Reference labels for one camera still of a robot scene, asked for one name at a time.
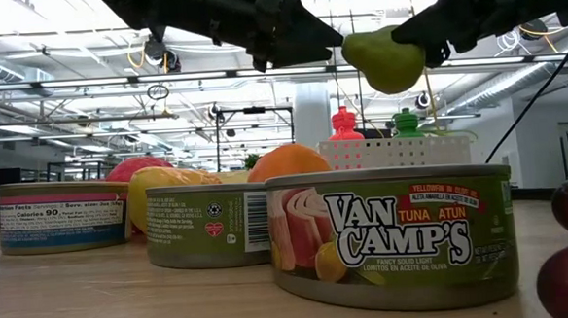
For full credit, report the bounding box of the long ceiling light strip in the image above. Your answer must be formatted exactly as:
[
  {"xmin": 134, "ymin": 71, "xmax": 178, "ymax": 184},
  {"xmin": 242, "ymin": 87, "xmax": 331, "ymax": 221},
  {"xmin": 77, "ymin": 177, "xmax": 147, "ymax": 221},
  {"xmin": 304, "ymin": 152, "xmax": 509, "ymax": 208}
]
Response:
[{"xmin": 0, "ymin": 52, "xmax": 568, "ymax": 93}]

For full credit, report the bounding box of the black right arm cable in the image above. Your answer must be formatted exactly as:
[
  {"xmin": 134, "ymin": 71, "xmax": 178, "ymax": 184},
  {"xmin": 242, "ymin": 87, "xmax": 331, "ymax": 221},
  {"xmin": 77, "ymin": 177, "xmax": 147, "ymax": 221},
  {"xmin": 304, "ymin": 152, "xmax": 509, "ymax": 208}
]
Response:
[{"xmin": 477, "ymin": 22, "xmax": 568, "ymax": 165}]

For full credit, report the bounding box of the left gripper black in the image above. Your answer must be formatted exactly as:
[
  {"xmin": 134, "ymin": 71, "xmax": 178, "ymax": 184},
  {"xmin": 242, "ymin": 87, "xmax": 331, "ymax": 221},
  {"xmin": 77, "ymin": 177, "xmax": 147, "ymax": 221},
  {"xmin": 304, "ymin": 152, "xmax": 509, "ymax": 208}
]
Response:
[{"xmin": 151, "ymin": 0, "xmax": 347, "ymax": 80}]

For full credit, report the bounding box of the orange fruit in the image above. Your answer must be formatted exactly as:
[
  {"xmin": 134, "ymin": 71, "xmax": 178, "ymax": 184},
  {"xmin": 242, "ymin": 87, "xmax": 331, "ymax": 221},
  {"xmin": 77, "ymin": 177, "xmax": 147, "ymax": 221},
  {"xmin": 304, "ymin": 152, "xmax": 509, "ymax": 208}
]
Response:
[{"xmin": 244, "ymin": 141, "xmax": 334, "ymax": 185}]

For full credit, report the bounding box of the yellow mango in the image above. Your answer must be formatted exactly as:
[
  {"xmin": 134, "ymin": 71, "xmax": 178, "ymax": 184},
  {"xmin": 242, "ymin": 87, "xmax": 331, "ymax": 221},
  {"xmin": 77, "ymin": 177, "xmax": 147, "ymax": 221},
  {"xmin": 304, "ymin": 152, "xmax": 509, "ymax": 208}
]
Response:
[{"xmin": 125, "ymin": 162, "xmax": 227, "ymax": 235}]

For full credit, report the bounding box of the orange-red plastic squeeze bottle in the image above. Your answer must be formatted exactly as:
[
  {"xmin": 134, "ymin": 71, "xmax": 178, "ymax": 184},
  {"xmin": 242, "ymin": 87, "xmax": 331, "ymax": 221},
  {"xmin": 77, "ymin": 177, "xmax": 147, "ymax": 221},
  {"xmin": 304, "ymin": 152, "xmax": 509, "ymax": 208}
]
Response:
[{"xmin": 327, "ymin": 104, "xmax": 366, "ymax": 143}]

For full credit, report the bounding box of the green label tuna can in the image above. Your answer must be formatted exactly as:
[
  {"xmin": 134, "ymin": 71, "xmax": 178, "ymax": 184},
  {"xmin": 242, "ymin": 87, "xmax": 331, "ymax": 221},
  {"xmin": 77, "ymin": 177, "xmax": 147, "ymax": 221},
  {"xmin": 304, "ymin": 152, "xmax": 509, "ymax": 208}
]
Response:
[
  {"xmin": 142, "ymin": 180, "xmax": 274, "ymax": 274},
  {"xmin": 264, "ymin": 159, "xmax": 522, "ymax": 318}
]

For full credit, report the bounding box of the black hanging cable loop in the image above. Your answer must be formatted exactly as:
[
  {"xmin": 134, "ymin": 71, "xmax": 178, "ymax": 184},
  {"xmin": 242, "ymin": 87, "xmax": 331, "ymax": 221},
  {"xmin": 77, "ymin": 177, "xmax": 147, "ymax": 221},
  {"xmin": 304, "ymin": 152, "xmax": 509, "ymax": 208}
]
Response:
[{"xmin": 146, "ymin": 84, "xmax": 171, "ymax": 103}]

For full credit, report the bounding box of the black ceiling cord reel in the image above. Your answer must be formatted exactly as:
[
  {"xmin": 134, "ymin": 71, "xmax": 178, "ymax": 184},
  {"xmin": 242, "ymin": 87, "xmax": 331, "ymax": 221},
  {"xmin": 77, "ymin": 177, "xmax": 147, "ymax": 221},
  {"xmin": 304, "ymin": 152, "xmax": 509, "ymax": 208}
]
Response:
[
  {"xmin": 141, "ymin": 35, "xmax": 183, "ymax": 76},
  {"xmin": 518, "ymin": 18, "xmax": 550, "ymax": 44}
]

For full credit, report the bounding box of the pink and blue label can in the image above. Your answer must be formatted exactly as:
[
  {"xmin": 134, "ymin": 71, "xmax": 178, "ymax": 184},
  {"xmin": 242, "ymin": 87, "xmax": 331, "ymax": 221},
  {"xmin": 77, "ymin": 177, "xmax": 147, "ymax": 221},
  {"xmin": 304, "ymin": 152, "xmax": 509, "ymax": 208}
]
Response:
[{"xmin": 0, "ymin": 176, "xmax": 133, "ymax": 258}]

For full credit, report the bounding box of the green pear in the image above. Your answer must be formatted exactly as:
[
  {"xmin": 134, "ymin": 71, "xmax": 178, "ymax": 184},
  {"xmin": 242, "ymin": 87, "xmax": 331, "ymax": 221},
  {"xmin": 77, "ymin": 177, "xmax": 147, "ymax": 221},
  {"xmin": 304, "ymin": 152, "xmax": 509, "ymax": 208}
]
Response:
[{"xmin": 338, "ymin": 23, "xmax": 429, "ymax": 98}]

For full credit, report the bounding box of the white perforated plastic basket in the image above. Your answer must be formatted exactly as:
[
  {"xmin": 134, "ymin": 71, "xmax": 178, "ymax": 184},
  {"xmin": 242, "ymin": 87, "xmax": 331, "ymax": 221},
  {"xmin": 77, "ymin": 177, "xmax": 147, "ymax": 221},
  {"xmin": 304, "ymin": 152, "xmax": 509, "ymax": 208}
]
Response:
[{"xmin": 316, "ymin": 132, "xmax": 473, "ymax": 173}]

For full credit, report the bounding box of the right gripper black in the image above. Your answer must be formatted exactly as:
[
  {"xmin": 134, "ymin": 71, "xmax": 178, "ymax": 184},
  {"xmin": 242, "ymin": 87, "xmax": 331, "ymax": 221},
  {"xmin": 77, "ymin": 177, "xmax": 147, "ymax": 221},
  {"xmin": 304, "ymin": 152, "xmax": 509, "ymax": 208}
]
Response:
[{"xmin": 389, "ymin": 0, "xmax": 549, "ymax": 72}]

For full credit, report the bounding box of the green plastic squeeze bottle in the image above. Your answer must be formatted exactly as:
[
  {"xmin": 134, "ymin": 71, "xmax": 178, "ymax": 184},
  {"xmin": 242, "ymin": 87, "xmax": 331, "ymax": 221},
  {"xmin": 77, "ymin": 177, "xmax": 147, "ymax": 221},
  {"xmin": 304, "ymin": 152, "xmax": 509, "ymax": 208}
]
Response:
[{"xmin": 390, "ymin": 106, "xmax": 426, "ymax": 140}]

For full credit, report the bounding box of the red apple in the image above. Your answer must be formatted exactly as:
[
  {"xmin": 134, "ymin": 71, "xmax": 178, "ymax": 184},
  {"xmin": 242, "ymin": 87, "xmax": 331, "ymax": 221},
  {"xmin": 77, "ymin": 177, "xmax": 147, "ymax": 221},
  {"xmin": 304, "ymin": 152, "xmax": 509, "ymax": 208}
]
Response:
[{"xmin": 104, "ymin": 154, "xmax": 176, "ymax": 185}]

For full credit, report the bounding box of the black metal frame stand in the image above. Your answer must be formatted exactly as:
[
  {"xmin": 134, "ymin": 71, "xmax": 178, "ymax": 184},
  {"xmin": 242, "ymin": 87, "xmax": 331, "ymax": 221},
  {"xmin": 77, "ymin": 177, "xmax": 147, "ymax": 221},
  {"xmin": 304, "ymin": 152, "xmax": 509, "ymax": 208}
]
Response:
[{"xmin": 212, "ymin": 104, "xmax": 298, "ymax": 173}]

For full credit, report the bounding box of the white building column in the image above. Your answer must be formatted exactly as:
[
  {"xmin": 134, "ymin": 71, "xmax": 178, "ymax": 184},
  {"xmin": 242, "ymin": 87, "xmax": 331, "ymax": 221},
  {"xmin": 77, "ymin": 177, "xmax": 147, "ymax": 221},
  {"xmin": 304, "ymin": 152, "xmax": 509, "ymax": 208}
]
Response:
[{"xmin": 292, "ymin": 82, "xmax": 335, "ymax": 153}]

